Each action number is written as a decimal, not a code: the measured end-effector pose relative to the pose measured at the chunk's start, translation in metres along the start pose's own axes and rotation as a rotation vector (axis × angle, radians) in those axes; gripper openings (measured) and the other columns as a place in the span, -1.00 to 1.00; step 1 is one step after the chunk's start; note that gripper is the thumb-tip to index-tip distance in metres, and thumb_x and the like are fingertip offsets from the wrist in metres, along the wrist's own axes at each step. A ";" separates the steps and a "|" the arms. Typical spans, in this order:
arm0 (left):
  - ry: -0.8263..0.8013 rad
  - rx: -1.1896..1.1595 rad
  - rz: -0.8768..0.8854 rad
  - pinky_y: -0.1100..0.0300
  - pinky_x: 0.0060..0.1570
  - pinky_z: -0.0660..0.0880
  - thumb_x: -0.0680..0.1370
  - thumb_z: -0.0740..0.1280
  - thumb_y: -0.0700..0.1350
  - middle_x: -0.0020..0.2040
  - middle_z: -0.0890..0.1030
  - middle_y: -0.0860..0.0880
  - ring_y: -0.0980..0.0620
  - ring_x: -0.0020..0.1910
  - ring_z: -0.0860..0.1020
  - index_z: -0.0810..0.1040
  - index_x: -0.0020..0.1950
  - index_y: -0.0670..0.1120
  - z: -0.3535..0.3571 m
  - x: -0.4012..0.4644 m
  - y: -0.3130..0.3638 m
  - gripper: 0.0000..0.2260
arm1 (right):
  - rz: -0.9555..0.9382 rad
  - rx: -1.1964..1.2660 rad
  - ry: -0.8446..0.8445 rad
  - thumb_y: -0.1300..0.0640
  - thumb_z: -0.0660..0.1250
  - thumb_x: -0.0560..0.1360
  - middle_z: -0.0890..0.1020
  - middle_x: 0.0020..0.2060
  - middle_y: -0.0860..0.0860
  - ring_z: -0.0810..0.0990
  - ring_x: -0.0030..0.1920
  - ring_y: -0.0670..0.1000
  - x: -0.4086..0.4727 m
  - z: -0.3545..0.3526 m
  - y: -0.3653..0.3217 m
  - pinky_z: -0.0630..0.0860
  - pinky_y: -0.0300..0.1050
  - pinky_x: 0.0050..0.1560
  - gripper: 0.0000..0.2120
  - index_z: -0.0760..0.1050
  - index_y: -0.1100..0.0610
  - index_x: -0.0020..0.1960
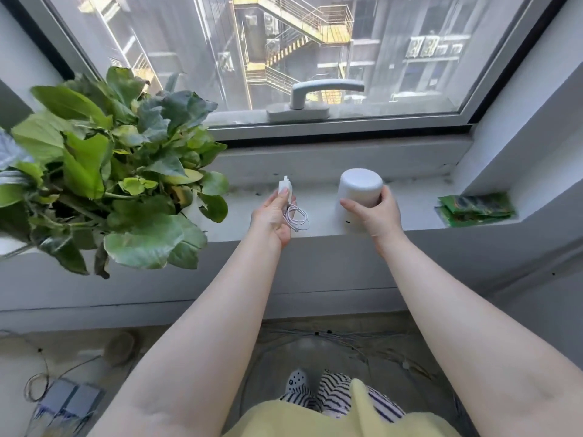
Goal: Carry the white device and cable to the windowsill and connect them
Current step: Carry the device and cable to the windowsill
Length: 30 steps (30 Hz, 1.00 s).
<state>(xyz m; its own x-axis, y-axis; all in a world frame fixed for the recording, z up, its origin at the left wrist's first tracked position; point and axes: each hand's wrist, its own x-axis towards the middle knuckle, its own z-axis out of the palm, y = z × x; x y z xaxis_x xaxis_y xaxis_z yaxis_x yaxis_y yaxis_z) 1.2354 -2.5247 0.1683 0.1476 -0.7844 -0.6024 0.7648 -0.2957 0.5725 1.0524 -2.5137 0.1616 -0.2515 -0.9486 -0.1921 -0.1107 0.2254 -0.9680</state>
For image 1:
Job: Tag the white clog shoe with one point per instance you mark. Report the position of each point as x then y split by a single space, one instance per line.
297 381

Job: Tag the grey window frame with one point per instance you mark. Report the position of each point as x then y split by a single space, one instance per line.
346 125

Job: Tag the yellow shirt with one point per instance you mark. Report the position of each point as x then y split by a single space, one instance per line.
346 418

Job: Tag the striped trousers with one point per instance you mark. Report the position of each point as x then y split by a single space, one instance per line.
335 391

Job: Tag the person's left hand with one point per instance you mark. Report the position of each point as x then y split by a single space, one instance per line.
271 220

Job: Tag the person's right thumb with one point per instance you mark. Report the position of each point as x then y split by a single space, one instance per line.
355 208

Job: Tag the grey power strip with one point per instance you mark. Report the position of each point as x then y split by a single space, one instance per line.
68 402

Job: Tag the green foil packet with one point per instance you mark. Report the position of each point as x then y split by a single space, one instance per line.
478 214
476 202

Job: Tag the person's right hand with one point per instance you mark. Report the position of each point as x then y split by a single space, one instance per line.
382 220

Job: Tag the person's right forearm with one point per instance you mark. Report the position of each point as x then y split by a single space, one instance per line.
460 332

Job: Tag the beige round disc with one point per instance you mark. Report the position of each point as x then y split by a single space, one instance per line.
119 348

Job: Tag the white power adapter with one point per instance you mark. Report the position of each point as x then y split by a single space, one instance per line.
284 182

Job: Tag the person's left thumb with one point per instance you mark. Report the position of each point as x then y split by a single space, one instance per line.
278 197

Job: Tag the person's left forearm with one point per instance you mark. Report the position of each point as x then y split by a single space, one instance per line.
214 341

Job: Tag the white cylindrical device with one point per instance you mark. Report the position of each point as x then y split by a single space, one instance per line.
357 188

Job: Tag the green leafy potted plant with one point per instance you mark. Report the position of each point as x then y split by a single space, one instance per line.
114 177

